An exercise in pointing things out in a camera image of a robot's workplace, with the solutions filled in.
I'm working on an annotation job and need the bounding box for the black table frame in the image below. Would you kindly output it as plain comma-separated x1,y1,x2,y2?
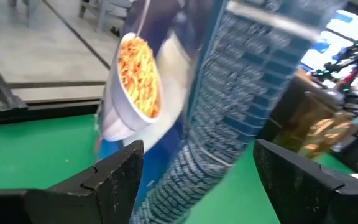
0,80,107,127

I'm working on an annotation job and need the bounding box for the grey chair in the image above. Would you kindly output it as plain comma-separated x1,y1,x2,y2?
78,0,134,34
8,0,43,29

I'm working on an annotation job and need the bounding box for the green table mat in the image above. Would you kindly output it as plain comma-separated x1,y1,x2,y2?
0,114,354,224

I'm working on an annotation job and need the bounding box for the black four-slot toaster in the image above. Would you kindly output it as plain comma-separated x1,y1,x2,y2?
270,70,346,150

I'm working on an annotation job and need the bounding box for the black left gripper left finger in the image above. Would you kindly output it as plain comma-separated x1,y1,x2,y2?
0,139,145,224

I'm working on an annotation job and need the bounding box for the blue cereal box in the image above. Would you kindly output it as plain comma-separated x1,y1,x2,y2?
94,0,348,224

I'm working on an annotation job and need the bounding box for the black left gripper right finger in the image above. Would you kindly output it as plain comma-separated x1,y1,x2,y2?
253,138,358,224

